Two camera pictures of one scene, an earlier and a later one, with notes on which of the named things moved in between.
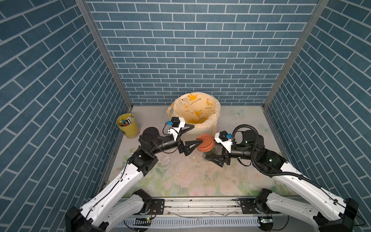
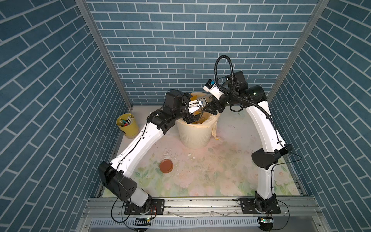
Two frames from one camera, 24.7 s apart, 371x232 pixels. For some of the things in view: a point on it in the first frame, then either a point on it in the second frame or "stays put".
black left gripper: x=181 y=149 to x=190 y=118
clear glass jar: x=213 y=152 to x=199 y=105
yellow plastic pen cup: x=127 y=123 stays put
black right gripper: x=221 y=157 to x=214 y=103
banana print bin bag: x=199 y=109 stays put
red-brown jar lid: x=207 y=143 to x=166 y=166
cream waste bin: x=191 y=134 stays put
